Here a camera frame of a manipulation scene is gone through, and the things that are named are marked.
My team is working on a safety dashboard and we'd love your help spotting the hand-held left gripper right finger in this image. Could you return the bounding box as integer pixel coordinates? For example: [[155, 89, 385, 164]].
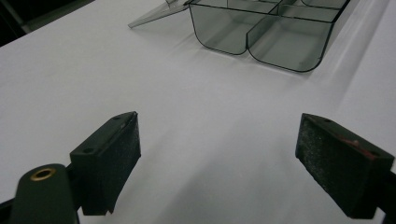
[[294, 113, 396, 220]]

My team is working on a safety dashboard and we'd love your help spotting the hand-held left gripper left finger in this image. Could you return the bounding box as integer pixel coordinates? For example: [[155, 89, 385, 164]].
[[69, 111, 142, 217]]

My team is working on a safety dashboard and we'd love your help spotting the clear grey compartment box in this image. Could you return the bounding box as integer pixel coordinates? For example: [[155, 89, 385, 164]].
[[127, 0, 352, 74]]

